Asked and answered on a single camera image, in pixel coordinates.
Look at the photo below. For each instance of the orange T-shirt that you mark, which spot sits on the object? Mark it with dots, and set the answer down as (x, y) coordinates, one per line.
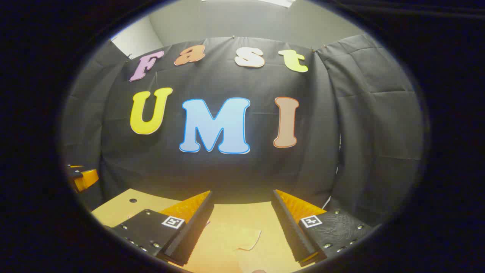
(227, 244)

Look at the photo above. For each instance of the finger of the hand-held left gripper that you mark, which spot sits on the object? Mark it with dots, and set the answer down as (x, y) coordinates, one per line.
(87, 180)
(75, 172)

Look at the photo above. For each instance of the black backdrop cloth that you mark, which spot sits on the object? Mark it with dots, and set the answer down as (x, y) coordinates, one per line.
(227, 174)

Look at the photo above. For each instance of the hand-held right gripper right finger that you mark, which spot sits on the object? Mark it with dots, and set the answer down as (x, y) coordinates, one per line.
(293, 235)

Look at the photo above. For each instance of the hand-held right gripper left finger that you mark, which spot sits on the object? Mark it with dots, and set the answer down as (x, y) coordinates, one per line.
(193, 235)

